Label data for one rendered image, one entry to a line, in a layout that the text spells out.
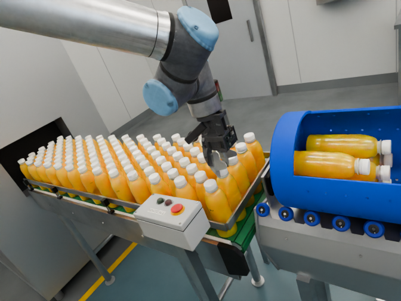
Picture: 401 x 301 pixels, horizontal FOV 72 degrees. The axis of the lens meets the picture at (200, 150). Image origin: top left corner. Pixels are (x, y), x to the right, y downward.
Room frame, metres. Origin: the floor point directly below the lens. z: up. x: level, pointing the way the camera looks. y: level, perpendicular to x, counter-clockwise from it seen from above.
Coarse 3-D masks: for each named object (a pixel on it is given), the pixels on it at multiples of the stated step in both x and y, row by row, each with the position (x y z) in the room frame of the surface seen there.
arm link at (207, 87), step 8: (208, 64) 0.73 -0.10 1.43; (200, 72) 0.69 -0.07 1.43; (208, 72) 0.72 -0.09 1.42; (200, 80) 0.69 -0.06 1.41; (208, 80) 0.71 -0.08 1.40; (200, 88) 0.70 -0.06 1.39; (208, 88) 0.71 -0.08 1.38; (200, 96) 0.70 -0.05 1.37; (208, 96) 0.71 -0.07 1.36; (192, 104) 0.72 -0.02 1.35
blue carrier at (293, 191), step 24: (288, 120) 0.66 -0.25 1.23; (312, 120) 0.75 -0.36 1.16; (336, 120) 0.70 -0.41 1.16; (360, 120) 0.66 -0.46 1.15; (384, 120) 0.62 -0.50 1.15; (288, 144) 0.60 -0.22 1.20; (288, 168) 0.57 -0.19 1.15; (288, 192) 0.56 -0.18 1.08; (312, 192) 0.52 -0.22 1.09; (336, 192) 0.48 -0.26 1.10; (360, 192) 0.45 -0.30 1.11; (384, 192) 0.42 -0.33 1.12; (360, 216) 0.47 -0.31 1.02; (384, 216) 0.43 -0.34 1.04
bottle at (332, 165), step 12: (300, 156) 0.61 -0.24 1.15; (312, 156) 0.59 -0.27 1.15; (324, 156) 0.57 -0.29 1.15; (336, 156) 0.55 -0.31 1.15; (348, 156) 0.54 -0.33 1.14; (300, 168) 0.59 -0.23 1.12; (312, 168) 0.57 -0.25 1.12; (324, 168) 0.55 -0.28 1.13; (336, 168) 0.53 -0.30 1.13; (348, 168) 0.52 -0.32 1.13
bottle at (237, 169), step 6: (240, 162) 0.81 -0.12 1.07; (228, 168) 0.81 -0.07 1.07; (234, 168) 0.79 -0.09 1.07; (240, 168) 0.79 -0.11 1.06; (234, 174) 0.79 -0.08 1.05; (240, 174) 0.78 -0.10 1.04; (246, 174) 0.80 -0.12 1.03; (240, 180) 0.78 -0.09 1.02; (246, 180) 0.79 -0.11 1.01; (240, 186) 0.78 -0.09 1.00; (246, 186) 0.78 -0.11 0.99; (240, 192) 0.78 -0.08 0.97; (252, 198) 0.79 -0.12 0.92; (246, 204) 0.78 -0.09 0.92
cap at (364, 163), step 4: (360, 160) 0.52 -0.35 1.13; (364, 160) 0.52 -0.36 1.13; (368, 160) 0.51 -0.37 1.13; (360, 164) 0.51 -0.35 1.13; (364, 164) 0.51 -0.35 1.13; (368, 164) 0.51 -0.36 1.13; (360, 168) 0.51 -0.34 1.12; (364, 168) 0.50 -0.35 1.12; (368, 168) 0.51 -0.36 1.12; (360, 172) 0.51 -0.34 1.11; (364, 172) 0.50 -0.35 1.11; (368, 172) 0.50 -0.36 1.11
